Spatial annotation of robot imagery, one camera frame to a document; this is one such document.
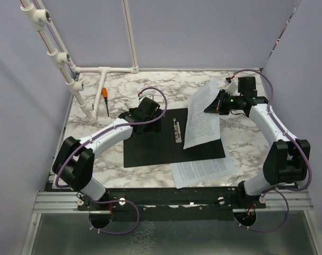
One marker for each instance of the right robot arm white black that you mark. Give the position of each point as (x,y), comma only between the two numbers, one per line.
(287,163)

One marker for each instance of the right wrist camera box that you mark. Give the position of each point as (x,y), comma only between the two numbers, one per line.
(232,87)

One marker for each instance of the printed paper sheet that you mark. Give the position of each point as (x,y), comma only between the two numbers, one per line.
(194,172)
(202,127)

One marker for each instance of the aluminium rail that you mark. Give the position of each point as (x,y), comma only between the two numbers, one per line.
(67,202)

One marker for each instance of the orange handle screwdriver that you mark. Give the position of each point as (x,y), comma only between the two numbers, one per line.
(105,96)

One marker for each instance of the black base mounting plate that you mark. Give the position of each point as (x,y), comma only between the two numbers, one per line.
(167,204)

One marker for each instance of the metal folder clip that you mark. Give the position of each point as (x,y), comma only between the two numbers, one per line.
(177,132)

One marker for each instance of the grey black file folder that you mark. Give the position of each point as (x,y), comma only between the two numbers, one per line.
(158,148)

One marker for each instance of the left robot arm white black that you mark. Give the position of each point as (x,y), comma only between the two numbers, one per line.
(75,160)

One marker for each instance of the white pvc pipe frame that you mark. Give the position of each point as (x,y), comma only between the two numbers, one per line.
(40,19)

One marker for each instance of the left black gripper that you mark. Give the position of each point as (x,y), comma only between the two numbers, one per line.
(155,125)

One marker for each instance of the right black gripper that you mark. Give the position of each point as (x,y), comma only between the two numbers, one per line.
(217,105)

